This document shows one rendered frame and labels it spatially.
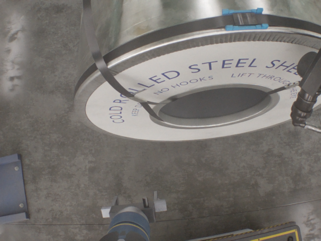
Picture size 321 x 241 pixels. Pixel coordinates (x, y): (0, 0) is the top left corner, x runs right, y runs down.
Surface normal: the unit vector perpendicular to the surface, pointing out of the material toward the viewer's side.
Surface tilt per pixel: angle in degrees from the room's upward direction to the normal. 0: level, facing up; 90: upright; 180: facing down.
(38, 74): 0
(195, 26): 14
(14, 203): 0
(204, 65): 90
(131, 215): 66
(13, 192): 0
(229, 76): 90
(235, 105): 40
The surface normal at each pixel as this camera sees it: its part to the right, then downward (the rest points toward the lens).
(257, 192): -0.02, -0.31
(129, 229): 0.18, -0.98
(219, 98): -0.39, -0.26
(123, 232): -0.05, -1.00
